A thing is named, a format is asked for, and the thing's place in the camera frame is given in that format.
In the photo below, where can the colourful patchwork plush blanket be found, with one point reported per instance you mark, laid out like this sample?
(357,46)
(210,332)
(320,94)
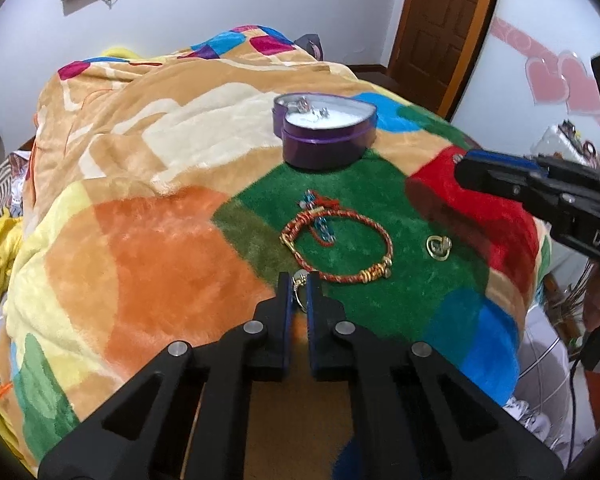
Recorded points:
(155,240)

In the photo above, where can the small silver jewelry piece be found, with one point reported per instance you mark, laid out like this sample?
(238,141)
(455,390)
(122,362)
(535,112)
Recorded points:
(323,113)

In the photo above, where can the purple heart-shaped jewelry box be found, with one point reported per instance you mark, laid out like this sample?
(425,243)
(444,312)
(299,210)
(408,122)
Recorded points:
(325,149)

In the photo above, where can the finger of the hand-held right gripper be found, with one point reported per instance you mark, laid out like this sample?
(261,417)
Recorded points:
(505,158)
(485,177)

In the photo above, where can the cluttered side table items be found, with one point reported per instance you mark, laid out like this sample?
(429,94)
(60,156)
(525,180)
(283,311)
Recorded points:
(570,140)

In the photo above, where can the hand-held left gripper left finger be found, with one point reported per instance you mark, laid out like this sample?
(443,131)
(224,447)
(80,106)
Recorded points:
(283,306)

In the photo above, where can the dark printed pillow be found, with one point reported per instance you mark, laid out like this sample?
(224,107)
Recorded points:
(312,46)

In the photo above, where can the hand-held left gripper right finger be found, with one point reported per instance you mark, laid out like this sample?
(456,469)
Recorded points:
(314,306)

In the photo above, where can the brown wooden door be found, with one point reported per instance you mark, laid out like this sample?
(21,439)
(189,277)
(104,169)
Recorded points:
(445,25)

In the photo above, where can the pink heart wall stickers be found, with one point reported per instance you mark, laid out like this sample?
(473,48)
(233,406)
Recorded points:
(547,80)

